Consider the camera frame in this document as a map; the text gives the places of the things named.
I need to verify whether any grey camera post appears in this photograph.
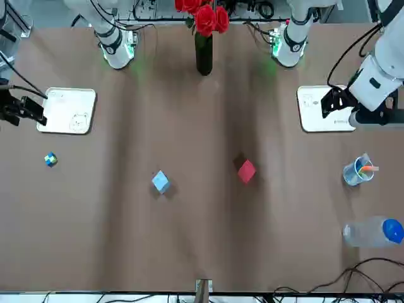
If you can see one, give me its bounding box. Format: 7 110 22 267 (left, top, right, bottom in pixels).
194 278 213 303

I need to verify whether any clear bottle with blue cap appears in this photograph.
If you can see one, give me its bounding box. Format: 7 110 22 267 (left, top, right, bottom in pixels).
342 215 404 249

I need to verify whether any white tray with rabbit print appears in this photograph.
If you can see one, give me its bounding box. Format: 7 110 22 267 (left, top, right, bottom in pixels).
296 85 358 133

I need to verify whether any aluminium frame rail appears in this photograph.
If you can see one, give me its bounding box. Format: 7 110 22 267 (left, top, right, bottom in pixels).
115 15 285 24

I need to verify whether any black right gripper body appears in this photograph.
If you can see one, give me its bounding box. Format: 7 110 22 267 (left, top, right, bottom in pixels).
0 83 13 112

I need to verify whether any blue foam block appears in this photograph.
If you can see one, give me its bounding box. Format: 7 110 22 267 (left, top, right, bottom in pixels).
151 170 170 195

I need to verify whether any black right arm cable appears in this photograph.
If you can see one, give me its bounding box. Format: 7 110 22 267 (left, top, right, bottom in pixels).
0 50 49 100

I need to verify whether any black tall vase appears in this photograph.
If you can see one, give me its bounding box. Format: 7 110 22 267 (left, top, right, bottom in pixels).
194 30 214 77

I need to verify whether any clear blue plastic cup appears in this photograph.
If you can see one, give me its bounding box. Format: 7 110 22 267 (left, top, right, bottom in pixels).
343 153 376 187

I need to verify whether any small blue green checkered cube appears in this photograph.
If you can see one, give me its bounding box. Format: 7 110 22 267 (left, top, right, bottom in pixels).
44 151 59 168

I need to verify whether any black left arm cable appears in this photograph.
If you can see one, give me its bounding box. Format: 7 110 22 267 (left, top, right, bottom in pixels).
326 22 384 91

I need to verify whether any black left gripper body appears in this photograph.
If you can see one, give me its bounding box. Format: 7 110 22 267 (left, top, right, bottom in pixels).
337 88 359 110

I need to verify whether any red foam block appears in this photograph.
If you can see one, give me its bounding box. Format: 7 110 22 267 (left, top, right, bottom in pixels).
237 158 258 185

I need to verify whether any red rose bouquet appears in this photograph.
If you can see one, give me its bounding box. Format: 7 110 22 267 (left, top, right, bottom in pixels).
174 0 230 36

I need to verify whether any black cable loop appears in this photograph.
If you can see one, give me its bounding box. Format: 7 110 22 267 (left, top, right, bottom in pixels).
273 257 404 296

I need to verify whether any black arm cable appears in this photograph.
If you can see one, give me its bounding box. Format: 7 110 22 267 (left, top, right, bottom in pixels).
0 50 49 100
326 22 384 91

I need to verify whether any cream tray with bear print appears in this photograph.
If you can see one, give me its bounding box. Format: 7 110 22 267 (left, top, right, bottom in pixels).
35 86 97 136

